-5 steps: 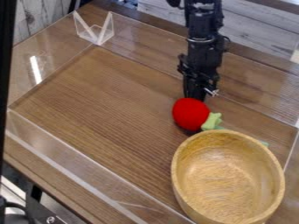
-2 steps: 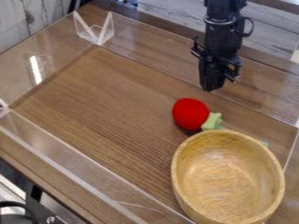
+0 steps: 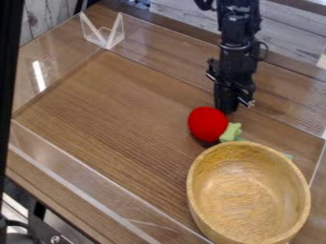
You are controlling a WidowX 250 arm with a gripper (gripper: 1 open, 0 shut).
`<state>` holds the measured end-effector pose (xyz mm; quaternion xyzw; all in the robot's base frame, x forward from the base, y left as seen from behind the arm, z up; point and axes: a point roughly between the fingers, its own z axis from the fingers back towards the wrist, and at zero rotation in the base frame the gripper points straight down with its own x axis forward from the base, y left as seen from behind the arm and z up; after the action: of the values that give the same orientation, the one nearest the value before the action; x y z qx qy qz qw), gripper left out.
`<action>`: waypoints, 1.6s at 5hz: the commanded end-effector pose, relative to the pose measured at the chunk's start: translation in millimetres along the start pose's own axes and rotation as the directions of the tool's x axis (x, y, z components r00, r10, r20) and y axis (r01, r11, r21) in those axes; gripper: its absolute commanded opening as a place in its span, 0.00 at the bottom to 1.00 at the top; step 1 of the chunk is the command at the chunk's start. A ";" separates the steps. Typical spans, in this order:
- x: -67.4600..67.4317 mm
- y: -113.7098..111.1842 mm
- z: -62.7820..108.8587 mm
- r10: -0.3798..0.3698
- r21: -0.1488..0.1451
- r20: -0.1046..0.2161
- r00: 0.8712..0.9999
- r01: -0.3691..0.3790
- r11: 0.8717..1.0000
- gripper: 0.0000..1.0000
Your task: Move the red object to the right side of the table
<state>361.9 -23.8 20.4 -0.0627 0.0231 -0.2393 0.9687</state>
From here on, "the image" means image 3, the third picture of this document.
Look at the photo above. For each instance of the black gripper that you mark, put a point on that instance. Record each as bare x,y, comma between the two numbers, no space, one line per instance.
233,70

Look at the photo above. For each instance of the red plush tomato toy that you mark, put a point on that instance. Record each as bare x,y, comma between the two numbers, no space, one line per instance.
212,127

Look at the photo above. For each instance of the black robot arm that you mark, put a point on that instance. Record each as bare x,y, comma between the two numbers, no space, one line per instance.
239,22

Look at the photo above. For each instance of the green cloth piece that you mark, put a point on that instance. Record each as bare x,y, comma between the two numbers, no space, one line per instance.
287,155

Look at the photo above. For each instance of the wooden oval bowl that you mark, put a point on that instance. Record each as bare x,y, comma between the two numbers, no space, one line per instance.
248,194

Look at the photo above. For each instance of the clear acrylic corner bracket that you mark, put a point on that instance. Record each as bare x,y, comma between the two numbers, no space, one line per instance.
104,37

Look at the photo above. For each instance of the clear acrylic tray wall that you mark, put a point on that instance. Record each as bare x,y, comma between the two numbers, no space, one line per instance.
101,147

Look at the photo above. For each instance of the black metal table mount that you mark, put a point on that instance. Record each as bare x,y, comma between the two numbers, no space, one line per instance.
42,231

